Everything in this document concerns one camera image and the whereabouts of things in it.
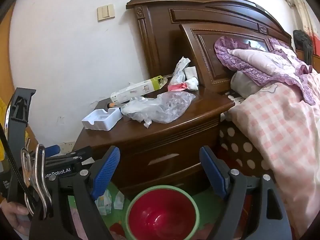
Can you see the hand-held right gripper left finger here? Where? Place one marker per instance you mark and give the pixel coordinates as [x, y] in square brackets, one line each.
[105, 172]

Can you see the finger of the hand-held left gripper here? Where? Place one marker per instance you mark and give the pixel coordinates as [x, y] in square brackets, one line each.
[53, 150]
[75, 156]

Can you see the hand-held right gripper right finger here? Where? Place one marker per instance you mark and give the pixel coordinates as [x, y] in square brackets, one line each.
[212, 170]

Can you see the wet wipes packet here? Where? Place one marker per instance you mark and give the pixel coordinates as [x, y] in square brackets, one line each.
[103, 202]

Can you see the white plastic tray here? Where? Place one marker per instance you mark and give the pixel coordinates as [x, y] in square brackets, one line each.
[110, 120]

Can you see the orange-capped silver tube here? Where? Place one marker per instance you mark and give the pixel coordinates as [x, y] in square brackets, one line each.
[113, 104]

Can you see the red bin green rim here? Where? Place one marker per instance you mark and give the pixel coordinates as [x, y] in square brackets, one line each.
[162, 212]

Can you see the clear plastic bag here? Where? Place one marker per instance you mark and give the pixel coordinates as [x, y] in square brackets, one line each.
[160, 107]

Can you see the white green cardboard box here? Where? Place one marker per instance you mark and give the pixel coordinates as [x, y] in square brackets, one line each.
[135, 90]

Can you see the pink paper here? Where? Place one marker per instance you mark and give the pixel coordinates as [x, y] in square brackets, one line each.
[175, 87]

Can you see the white printed plastic bag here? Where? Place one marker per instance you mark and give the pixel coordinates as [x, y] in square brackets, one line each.
[178, 70]

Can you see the person's left hand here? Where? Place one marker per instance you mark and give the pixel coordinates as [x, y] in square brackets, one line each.
[15, 215]

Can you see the yellow cloth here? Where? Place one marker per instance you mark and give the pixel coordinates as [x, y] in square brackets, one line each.
[3, 115]

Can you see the dark red cloth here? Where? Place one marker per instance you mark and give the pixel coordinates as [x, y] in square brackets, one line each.
[221, 152]

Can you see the silver metal clip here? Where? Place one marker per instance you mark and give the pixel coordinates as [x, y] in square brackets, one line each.
[41, 180]

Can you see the small white wrapper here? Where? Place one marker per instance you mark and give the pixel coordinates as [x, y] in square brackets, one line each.
[119, 201]

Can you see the green floor mat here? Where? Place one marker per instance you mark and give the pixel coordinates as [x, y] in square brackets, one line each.
[200, 200]

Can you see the brown polka dot bedsheet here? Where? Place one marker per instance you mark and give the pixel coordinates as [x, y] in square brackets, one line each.
[240, 150]

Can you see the orange wooden door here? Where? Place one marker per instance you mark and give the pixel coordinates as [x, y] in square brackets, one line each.
[7, 55]

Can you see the fluffy pink rug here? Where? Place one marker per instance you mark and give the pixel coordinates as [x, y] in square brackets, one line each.
[75, 220]

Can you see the dark wooden nightstand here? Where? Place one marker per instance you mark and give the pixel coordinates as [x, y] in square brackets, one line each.
[162, 140]

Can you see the pink checkered blanket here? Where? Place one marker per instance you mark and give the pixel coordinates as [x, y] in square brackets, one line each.
[275, 130]

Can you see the black white patterned cloth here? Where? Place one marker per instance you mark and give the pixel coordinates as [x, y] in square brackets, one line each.
[233, 97]

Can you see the grey pillow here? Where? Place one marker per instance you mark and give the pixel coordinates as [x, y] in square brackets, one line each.
[243, 83]

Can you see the small wooden headboard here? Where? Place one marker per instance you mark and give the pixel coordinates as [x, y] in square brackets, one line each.
[212, 62]

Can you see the pink pillow purple lace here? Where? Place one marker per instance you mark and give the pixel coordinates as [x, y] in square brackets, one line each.
[260, 62]

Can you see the large wooden headboard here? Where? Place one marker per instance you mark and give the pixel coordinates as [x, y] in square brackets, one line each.
[160, 42]

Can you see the beige curtain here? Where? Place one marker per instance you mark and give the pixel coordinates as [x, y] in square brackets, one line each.
[300, 10]

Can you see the beige wall switch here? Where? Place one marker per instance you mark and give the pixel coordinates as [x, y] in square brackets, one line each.
[106, 12]

